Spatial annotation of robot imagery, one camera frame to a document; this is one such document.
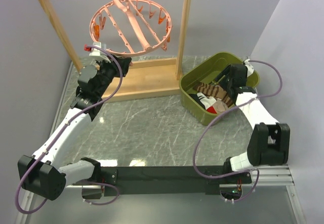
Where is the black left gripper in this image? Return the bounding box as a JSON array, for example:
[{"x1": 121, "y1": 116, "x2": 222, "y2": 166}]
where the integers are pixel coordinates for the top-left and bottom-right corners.
[{"x1": 96, "y1": 53, "x2": 132, "y2": 97}]

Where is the brown striped sock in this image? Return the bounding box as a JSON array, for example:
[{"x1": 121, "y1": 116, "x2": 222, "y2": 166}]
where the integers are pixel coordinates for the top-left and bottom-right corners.
[{"x1": 193, "y1": 82, "x2": 233, "y2": 107}]

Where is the pink round clip hanger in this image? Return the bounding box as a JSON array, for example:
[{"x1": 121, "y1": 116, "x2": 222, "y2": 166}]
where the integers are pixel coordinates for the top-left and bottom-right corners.
[{"x1": 89, "y1": 0, "x2": 172, "y2": 57}]

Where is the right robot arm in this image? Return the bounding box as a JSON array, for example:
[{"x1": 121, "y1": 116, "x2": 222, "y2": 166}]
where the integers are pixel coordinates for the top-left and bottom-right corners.
[{"x1": 215, "y1": 63, "x2": 290, "y2": 183}]

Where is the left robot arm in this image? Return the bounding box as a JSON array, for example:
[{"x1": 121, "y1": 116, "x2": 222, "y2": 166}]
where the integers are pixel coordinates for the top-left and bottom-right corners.
[{"x1": 18, "y1": 56, "x2": 132, "y2": 200}]

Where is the wooden hanger rack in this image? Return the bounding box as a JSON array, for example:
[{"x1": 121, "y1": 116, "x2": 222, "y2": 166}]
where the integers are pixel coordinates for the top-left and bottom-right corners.
[{"x1": 38, "y1": 0, "x2": 191, "y2": 101}]

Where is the beige sock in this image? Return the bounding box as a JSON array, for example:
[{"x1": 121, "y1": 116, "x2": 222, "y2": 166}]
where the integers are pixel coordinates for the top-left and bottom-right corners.
[{"x1": 212, "y1": 100, "x2": 229, "y2": 114}]

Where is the white black sock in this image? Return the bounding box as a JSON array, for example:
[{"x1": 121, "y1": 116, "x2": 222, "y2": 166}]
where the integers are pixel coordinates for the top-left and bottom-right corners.
[{"x1": 189, "y1": 92, "x2": 217, "y2": 114}]

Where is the green plastic bin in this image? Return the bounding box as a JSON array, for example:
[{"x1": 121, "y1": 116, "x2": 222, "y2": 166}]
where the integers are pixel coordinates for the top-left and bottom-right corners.
[{"x1": 179, "y1": 52, "x2": 260, "y2": 126}]

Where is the black base bar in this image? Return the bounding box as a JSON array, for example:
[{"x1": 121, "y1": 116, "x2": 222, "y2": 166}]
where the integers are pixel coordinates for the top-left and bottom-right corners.
[{"x1": 99, "y1": 166, "x2": 252, "y2": 195}]

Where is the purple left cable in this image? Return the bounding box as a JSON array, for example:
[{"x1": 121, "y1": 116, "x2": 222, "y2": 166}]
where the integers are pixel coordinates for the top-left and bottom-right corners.
[{"x1": 15, "y1": 45, "x2": 124, "y2": 214}]

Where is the purple cable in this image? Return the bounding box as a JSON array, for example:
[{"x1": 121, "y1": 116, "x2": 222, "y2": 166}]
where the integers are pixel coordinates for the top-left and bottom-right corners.
[
  {"x1": 15, "y1": 45, "x2": 124, "y2": 214},
  {"x1": 192, "y1": 59, "x2": 282, "y2": 204}
]

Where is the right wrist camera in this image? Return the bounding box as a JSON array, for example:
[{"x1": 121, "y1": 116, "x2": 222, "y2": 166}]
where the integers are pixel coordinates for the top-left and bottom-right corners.
[{"x1": 243, "y1": 59, "x2": 255, "y2": 77}]

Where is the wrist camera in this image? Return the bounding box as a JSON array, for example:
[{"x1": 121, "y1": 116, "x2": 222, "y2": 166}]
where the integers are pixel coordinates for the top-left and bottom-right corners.
[
  {"x1": 243, "y1": 59, "x2": 255, "y2": 77},
  {"x1": 84, "y1": 42, "x2": 111, "y2": 64}
]

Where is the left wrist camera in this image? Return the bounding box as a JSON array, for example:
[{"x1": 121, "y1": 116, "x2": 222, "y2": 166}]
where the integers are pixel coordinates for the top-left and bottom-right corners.
[{"x1": 84, "y1": 42, "x2": 111, "y2": 64}]

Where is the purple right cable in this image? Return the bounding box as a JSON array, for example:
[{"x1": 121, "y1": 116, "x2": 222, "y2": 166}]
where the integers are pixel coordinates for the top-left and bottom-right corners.
[{"x1": 192, "y1": 59, "x2": 282, "y2": 204}]

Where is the aluminium rail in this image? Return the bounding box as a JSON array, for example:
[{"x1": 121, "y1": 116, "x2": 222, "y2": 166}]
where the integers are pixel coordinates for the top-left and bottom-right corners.
[{"x1": 250, "y1": 165, "x2": 296, "y2": 186}]

